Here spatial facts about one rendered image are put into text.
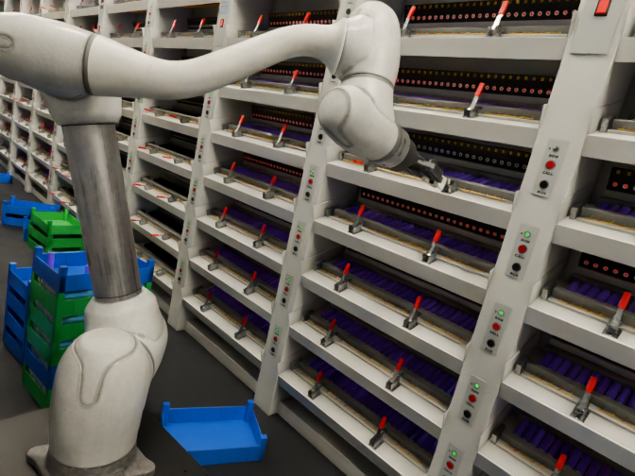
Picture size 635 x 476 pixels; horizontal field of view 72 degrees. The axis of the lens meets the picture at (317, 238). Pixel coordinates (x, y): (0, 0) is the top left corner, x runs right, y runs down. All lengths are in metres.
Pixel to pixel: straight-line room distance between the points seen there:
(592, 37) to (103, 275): 1.13
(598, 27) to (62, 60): 1.00
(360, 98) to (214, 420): 1.22
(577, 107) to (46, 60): 0.99
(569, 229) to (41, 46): 1.03
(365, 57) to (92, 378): 0.74
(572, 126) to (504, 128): 0.14
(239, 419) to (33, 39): 1.28
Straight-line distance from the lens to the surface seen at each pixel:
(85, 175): 1.01
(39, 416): 1.21
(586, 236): 1.06
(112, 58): 0.83
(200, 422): 1.64
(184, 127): 2.17
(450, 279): 1.16
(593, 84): 1.10
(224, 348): 1.99
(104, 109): 1.00
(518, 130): 1.12
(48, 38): 0.85
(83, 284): 1.51
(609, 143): 1.07
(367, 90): 0.82
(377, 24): 0.89
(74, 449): 0.95
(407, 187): 1.23
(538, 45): 1.16
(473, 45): 1.23
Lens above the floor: 0.98
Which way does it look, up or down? 12 degrees down
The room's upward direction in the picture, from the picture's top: 13 degrees clockwise
